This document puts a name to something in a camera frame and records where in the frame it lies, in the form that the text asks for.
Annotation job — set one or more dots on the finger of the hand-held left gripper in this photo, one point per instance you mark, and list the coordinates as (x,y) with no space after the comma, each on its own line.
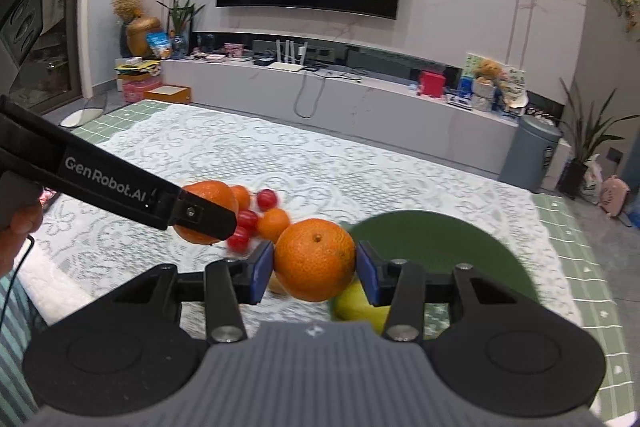
(205,217)

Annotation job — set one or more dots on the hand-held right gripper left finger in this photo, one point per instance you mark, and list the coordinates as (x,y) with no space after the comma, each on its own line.
(263,272)

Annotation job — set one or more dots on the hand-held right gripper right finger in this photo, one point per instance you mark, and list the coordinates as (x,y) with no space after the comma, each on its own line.
(365,277)

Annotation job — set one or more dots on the medium orange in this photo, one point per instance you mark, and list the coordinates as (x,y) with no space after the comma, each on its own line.
(210,194)

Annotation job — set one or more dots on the small orange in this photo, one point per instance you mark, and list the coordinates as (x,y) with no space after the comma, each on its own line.
(241,198)
(274,224)

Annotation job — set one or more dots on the large orange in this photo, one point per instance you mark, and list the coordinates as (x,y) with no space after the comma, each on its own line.
(315,262)

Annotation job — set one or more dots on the dark green bowl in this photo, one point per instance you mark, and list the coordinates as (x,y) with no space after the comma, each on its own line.
(450,247)

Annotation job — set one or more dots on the person's left hand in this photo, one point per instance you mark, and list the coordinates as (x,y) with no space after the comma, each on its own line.
(22,237)

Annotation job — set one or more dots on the yellow-green citrus fruit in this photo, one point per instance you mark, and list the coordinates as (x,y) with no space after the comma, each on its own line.
(355,309)

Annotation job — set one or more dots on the white bathroom scale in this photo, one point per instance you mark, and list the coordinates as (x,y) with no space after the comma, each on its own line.
(80,117)

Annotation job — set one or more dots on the pink storage box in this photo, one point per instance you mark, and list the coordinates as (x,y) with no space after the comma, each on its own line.
(140,92)

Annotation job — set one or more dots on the orange and white box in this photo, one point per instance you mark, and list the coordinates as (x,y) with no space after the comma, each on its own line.
(167,94)

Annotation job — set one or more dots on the white lace tablecloth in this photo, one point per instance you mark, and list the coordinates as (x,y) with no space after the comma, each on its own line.
(280,147)

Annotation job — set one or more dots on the stack of colourful packets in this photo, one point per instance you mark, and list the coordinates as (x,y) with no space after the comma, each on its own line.
(137,68)

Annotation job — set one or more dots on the glass sliding door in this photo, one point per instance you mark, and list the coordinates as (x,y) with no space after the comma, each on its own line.
(55,57)

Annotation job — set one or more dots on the blue snack bag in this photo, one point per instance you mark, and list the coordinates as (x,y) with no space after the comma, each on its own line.
(159,44)

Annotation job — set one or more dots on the golden vase with dried flowers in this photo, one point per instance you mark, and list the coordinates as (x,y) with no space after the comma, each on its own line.
(142,37)

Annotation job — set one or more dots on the green plant in glass vase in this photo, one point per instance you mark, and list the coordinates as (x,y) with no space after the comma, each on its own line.
(181,32)

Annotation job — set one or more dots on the white marble media console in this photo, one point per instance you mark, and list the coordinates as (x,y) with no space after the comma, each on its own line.
(375,117)

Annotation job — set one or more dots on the small pink box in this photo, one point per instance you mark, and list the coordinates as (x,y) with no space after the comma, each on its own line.
(233,50)

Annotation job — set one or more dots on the white router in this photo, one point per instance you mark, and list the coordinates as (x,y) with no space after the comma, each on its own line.
(287,66)

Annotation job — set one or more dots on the grey trash bin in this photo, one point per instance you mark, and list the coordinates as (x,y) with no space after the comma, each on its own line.
(527,157)

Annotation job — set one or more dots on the red box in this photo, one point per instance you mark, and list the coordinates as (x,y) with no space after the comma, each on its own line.
(431,84)

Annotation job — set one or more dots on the person's striped clothing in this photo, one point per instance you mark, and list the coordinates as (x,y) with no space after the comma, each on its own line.
(12,357)

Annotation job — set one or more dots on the blue box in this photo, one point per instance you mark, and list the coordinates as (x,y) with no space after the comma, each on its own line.
(466,88)

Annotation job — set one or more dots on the tall plant in black pot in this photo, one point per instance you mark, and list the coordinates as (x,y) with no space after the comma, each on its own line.
(572,179)

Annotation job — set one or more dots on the white hat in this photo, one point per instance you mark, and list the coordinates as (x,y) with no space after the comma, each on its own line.
(516,103)

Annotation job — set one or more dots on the teddy bear in white basket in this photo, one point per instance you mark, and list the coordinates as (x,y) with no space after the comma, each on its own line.
(487,74)

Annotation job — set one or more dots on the white plastic bag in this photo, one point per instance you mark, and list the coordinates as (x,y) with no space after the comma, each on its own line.
(592,179)

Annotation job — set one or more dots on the floral picture board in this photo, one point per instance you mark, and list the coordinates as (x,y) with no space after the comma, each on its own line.
(515,74)

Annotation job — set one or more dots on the pink fan heater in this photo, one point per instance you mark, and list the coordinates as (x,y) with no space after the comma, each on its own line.
(616,197)

